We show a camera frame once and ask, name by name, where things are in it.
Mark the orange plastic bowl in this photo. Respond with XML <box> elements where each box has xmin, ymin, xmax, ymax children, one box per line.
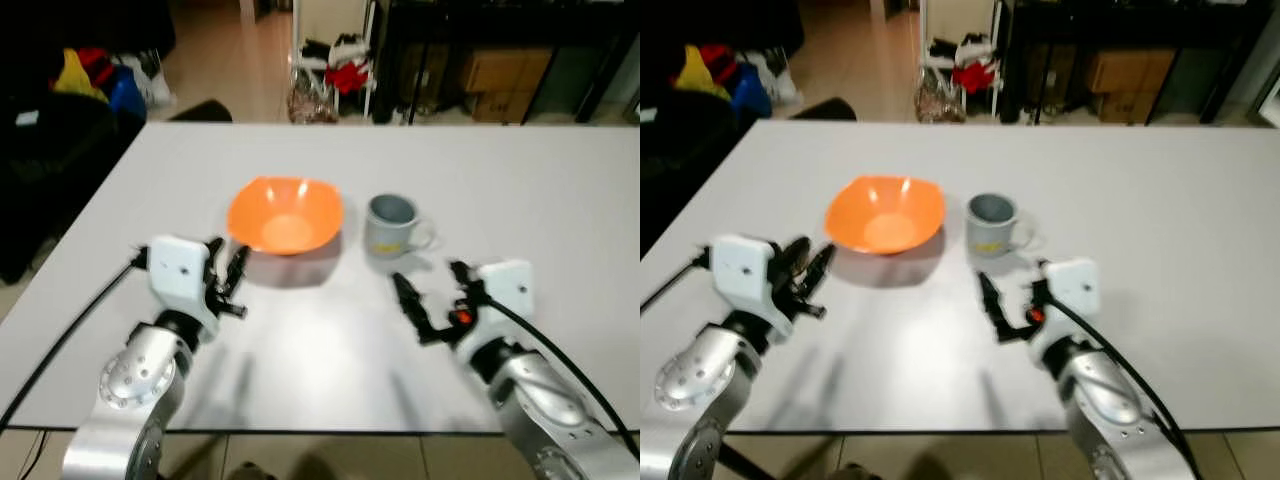
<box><xmin>824</xmin><ymin>175</ymin><xmax>947</xmax><ymax>255</ymax></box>
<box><xmin>226</xmin><ymin>177</ymin><xmax>345</xmax><ymax>256</ymax></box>

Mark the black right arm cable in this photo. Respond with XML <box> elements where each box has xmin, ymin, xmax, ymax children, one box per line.
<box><xmin>480</xmin><ymin>295</ymin><xmax>641</xmax><ymax>461</ymax></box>
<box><xmin>1045</xmin><ymin>295</ymin><xmax>1206</xmax><ymax>473</ymax></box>

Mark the yellow cloth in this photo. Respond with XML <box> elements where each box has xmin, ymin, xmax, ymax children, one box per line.
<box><xmin>52</xmin><ymin>48</ymin><xmax>96</xmax><ymax>99</ymax></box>
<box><xmin>675</xmin><ymin>45</ymin><xmax>719</xmax><ymax>98</ymax></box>

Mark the white clothes rack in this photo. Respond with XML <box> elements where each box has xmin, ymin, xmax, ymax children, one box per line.
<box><xmin>292</xmin><ymin>0</ymin><xmax>379</xmax><ymax>123</ymax></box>
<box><xmin>918</xmin><ymin>0</ymin><xmax>1006</xmax><ymax>123</ymax></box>

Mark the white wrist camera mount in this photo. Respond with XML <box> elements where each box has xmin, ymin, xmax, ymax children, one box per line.
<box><xmin>1040</xmin><ymin>258</ymin><xmax>1101</xmax><ymax>346</ymax></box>
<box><xmin>148</xmin><ymin>236</ymin><xmax>223</xmax><ymax>339</ymax></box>
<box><xmin>710</xmin><ymin>234</ymin><xmax>791</xmax><ymax>336</ymax></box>
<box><xmin>478</xmin><ymin>260</ymin><xmax>536</xmax><ymax>346</ymax></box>

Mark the black shelf unit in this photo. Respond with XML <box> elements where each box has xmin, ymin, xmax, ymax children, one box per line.
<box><xmin>1000</xmin><ymin>0</ymin><xmax>1280</xmax><ymax>126</ymax></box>
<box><xmin>375</xmin><ymin>0</ymin><xmax>641</xmax><ymax>126</ymax></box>

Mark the black chair back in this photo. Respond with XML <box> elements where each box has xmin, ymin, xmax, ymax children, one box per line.
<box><xmin>790</xmin><ymin>97</ymin><xmax>858</xmax><ymax>122</ymax></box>
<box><xmin>170</xmin><ymin>99</ymin><xmax>234</xmax><ymax>124</ymax></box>

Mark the black cabinet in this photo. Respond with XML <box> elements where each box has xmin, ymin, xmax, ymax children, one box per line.
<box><xmin>640</xmin><ymin>0</ymin><xmax>804</xmax><ymax>58</ymax></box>
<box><xmin>0</xmin><ymin>0</ymin><xmax>176</xmax><ymax>61</ymax></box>

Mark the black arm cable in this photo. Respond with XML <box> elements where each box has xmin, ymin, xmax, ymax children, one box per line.
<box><xmin>1045</xmin><ymin>295</ymin><xmax>1206</xmax><ymax>473</ymax></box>
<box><xmin>0</xmin><ymin>255</ymin><xmax>151</xmax><ymax>431</ymax></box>
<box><xmin>640</xmin><ymin>250</ymin><xmax>713</xmax><ymax>311</ymax></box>
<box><xmin>480</xmin><ymin>295</ymin><xmax>641</xmax><ymax>461</ymax></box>

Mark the black table leg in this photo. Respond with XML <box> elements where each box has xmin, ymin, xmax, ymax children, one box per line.
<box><xmin>715</xmin><ymin>445</ymin><xmax>776</xmax><ymax>480</ymax></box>

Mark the red cloth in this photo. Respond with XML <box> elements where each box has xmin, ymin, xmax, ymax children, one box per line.
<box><xmin>700</xmin><ymin>44</ymin><xmax>741</xmax><ymax>86</ymax></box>
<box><xmin>78</xmin><ymin>47</ymin><xmax>116</xmax><ymax>86</ymax></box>

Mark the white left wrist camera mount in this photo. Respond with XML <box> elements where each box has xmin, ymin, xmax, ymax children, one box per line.
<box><xmin>710</xmin><ymin>234</ymin><xmax>791</xmax><ymax>336</ymax></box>
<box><xmin>148</xmin><ymin>236</ymin><xmax>223</xmax><ymax>339</ymax></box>

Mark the blue bag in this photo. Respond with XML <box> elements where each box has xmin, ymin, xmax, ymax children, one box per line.
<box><xmin>108</xmin><ymin>65</ymin><xmax>148</xmax><ymax>119</ymax></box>
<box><xmin>732</xmin><ymin>63</ymin><xmax>773</xmax><ymax>119</ymax></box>

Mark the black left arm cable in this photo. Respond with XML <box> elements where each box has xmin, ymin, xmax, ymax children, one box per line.
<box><xmin>0</xmin><ymin>255</ymin><xmax>151</xmax><ymax>431</ymax></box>
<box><xmin>640</xmin><ymin>250</ymin><xmax>713</xmax><ymax>311</ymax></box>

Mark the brown cardboard box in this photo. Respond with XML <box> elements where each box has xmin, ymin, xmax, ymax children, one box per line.
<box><xmin>1088</xmin><ymin>48</ymin><xmax>1176</xmax><ymax>96</ymax></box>
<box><xmin>1100</xmin><ymin>92</ymin><xmax>1166</xmax><ymax>124</ymax></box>
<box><xmin>462</xmin><ymin>48</ymin><xmax>553</xmax><ymax>96</ymax></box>
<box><xmin>470</xmin><ymin>92</ymin><xmax>541</xmax><ymax>124</ymax></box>

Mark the patterned bag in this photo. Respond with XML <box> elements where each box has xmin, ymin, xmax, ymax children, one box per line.
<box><xmin>288</xmin><ymin>85</ymin><xmax>339</xmax><ymax>125</ymax></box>
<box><xmin>915</xmin><ymin>85</ymin><xmax>966</xmax><ymax>125</ymax></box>

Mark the white plastic bag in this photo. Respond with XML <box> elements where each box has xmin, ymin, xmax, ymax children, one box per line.
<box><xmin>135</xmin><ymin>52</ymin><xmax>176</xmax><ymax>109</ymax></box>
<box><xmin>760</xmin><ymin>50</ymin><xmax>801</xmax><ymax>106</ymax></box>

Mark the red garment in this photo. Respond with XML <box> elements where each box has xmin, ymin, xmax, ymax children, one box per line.
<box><xmin>952</xmin><ymin>60</ymin><xmax>999</xmax><ymax>96</ymax></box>
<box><xmin>325</xmin><ymin>60</ymin><xmax>371</xmax><ymax>96</ymax></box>

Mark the grey mug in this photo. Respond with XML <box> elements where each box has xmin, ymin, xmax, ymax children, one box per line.
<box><xmin>362</xmin><ymin>194</ymin><xmax>438</xmax><ymax>259</ymax></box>
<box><xmin>965</xmin><ymin>192</ymin><xmax>1039</xmax><ymax>259</ymax></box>

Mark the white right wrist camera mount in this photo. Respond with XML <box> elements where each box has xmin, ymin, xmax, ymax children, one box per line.
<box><xmin>1040</xmin><ymin>258</ymin><xmax>1101</xmax><ymax>346</ymax></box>
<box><xmin>478</xmin><ymin>260</ymin><xmax>536</xmax><ymax>346</ymax></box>

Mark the black bag with white label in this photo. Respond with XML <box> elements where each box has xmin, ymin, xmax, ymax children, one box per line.
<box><xmin>0</xmin><ymin>90</ymin><xmax>148</xmax><ymax>201</ymax></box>
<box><xmin>640</xmin><ymin>93</ymin><xmax>746</xmax><ymax>196</ymax></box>

